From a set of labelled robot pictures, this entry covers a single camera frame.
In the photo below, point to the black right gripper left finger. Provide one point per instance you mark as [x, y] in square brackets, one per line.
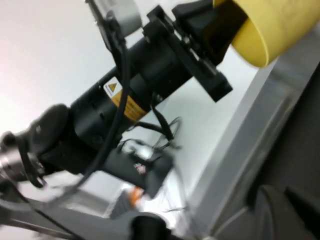
[272, 220]

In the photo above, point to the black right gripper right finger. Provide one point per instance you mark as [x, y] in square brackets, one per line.
[311, 217]

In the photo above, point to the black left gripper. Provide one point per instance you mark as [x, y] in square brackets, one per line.
[170, 62]

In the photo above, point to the yellow plastic cup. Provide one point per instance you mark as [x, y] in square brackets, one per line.
[275, 25]

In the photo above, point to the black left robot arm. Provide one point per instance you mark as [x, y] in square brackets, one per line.
[87, 120]

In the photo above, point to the black control box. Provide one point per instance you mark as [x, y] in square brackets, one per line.
[155, 175]

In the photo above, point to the small orange plastic part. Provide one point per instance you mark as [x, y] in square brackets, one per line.
[136, 197]

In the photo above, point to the grey metal crossbar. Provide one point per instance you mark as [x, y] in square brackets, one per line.
[75, 220]

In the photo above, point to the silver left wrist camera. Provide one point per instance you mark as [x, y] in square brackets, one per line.
[125, 12]

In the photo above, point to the grey aluminium frame rail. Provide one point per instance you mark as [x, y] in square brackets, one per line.
[250, 137]

